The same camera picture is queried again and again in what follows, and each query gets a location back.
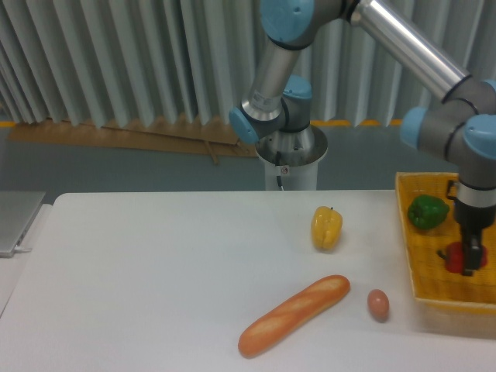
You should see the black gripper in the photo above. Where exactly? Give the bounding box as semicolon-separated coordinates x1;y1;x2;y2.
446;180;495;276

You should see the red bell pepper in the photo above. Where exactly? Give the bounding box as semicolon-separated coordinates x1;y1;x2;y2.
436;242;488;276

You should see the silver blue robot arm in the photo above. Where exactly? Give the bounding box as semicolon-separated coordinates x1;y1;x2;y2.
229;1;495;276

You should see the green bell pepper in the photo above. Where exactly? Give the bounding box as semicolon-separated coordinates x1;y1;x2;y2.
407;195;450;230

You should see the yellow bell pepper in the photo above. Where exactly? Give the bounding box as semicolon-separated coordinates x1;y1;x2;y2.
311;206;343;250

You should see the yellow woven basket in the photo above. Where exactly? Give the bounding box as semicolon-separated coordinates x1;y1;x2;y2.
395;172;495;315

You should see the brown egg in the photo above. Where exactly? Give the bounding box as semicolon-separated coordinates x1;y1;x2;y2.
367;289;390;322

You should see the toy baguette bread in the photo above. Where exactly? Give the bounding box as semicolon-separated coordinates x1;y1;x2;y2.
238;275;350;358

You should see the brown cardboard sheet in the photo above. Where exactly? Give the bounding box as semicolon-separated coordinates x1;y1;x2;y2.
9;120;256;164

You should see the grey laptop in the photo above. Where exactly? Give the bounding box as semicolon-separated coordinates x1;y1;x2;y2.
1;191;45;258

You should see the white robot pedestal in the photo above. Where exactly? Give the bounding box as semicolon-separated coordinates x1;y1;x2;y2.
256;126;328;191

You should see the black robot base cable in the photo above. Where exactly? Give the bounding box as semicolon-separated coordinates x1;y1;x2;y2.
275;151;286;191

